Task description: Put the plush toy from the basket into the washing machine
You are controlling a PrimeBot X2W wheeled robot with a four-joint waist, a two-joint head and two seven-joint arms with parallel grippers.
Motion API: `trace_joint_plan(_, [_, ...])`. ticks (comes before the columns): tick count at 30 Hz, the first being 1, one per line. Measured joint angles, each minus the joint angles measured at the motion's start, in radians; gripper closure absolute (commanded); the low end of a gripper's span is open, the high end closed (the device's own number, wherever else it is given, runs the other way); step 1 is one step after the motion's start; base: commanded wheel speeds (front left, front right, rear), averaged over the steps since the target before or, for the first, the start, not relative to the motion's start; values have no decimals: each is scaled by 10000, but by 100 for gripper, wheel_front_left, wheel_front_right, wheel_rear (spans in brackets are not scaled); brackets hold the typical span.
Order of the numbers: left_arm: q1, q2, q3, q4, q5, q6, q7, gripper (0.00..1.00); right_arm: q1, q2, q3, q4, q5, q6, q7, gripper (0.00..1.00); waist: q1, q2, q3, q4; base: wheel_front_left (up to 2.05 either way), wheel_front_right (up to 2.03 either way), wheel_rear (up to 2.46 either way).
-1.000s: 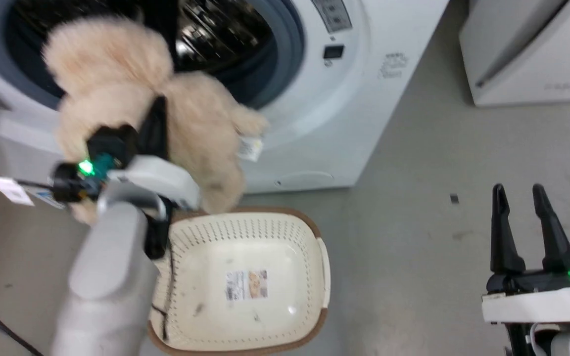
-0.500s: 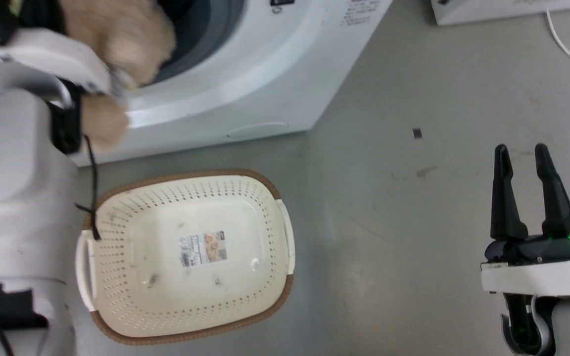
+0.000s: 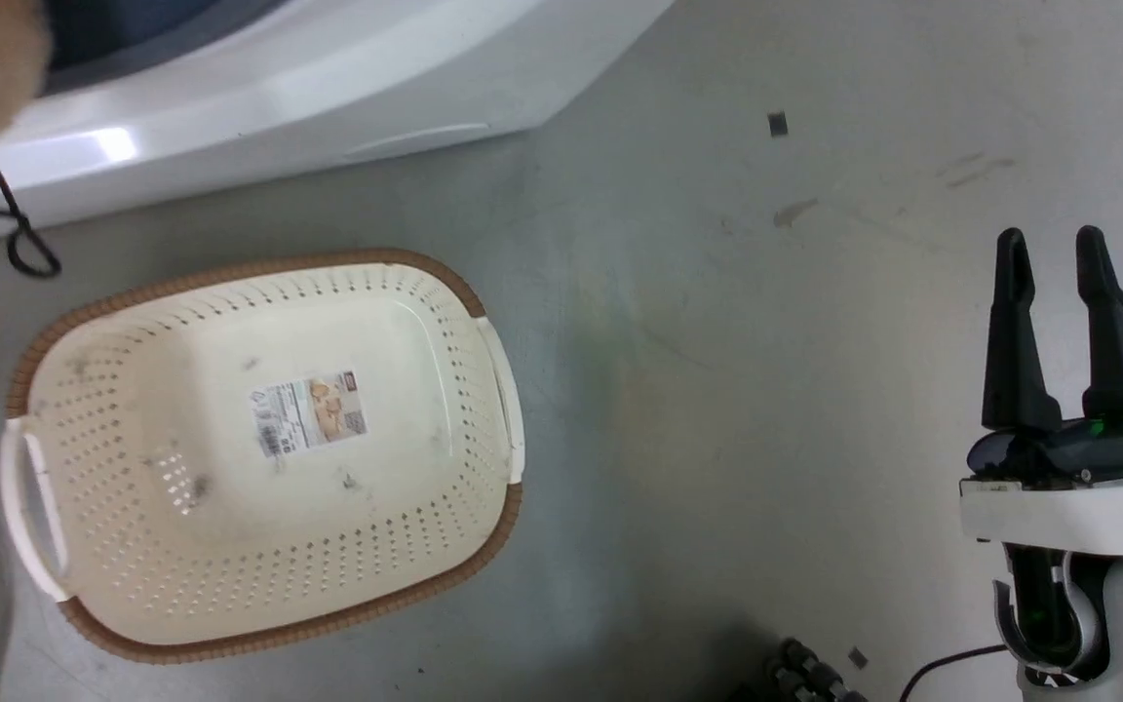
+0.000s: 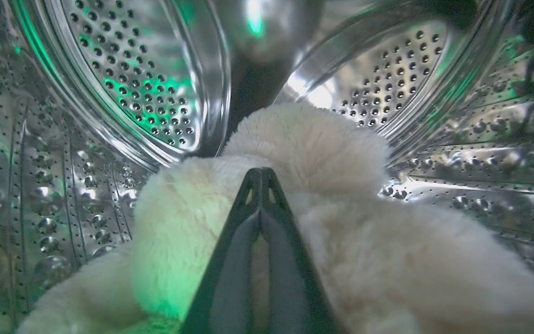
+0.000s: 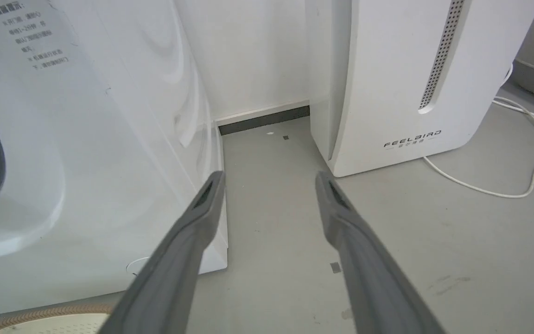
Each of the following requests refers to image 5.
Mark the white Feelbird air purifier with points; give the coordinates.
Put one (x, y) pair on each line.
(397, 79)

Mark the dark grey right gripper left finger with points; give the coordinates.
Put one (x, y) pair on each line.
(174, 273)

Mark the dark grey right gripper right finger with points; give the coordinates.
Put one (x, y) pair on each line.
(373, 278)

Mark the white washing machine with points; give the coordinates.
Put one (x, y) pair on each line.
(86, 153)

